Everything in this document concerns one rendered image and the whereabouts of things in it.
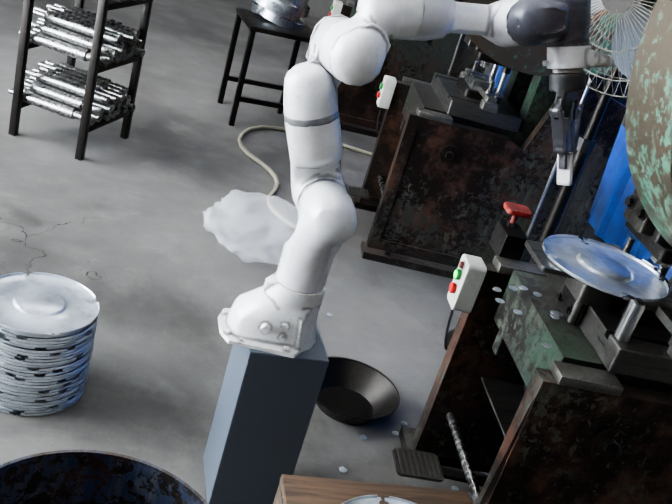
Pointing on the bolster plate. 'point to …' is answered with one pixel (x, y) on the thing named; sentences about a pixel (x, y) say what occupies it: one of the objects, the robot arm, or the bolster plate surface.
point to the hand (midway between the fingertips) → (564, 168)
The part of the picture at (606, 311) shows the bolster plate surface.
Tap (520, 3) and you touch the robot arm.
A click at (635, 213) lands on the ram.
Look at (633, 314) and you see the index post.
